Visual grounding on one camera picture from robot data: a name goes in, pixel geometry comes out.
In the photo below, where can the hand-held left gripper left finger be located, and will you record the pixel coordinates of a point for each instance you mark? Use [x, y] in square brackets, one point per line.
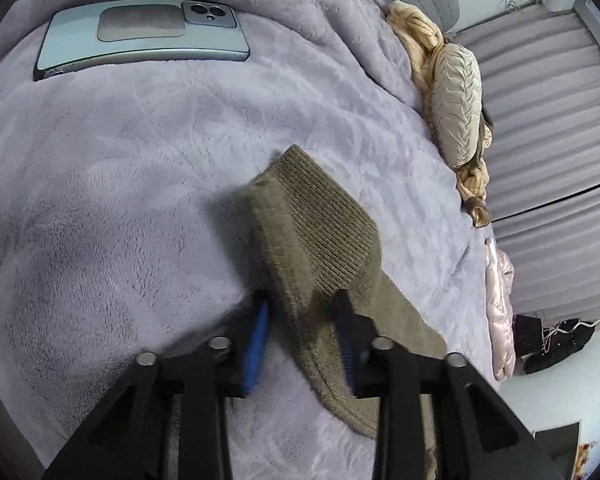
[257, 347]

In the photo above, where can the dark picture frame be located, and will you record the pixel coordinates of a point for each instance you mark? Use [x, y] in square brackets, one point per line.
[560, 442]

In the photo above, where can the olive knitted sweater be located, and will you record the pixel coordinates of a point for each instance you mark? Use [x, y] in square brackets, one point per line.
[320, 220]

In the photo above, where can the lavender fleece blanket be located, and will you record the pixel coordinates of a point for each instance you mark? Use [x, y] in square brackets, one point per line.
[129, 185]

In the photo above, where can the pink puffer jacket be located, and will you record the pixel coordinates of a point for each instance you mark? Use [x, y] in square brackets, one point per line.
[500, 310]

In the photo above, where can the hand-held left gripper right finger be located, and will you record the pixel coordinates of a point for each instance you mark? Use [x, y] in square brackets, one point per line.
[348, 355]

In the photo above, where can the beige knitted garment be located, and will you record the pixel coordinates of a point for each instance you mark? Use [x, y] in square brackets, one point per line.
[420, 45]

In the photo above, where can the grey-green smartphone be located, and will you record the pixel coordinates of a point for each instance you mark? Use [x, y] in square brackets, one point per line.
[139, 40]

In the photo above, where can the grey striped bed cover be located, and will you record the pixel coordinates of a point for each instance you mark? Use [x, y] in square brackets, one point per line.
[545, 110]

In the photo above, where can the cream quilted jacket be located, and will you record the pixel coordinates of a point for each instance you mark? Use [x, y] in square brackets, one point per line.
[457, 95]

